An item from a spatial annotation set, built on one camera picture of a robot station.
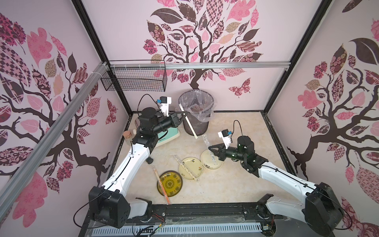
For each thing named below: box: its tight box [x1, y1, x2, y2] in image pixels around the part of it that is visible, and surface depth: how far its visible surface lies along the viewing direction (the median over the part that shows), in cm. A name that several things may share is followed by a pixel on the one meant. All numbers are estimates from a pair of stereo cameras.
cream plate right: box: [200, 149, 225, 171], surface depth 92 cm
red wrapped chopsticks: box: [152, 166, 172, 205], surface depth 82 cm
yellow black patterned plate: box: [156, 170, 184, 198], surface depth 85 cm
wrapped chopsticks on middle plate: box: [173, 154, 199, 182], surface depth 89 cm
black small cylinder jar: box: [146, 156, 154, 165], surface depth 93 cm
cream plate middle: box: [178, 157, 204, 181], surface depth 90 cm
